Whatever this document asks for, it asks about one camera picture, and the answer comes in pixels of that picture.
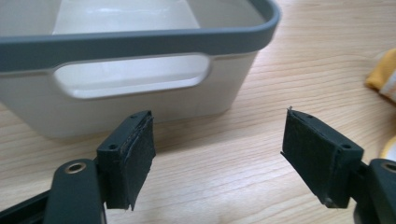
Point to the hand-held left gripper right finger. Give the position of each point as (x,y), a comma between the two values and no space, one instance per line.
(320,161)

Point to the white bin with grey rim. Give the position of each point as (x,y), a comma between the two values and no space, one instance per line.
(149,93)

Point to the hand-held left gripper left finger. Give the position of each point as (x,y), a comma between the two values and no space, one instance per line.
(124,161)

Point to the yellow and white cloth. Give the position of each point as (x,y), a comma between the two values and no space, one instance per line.
(383,76)

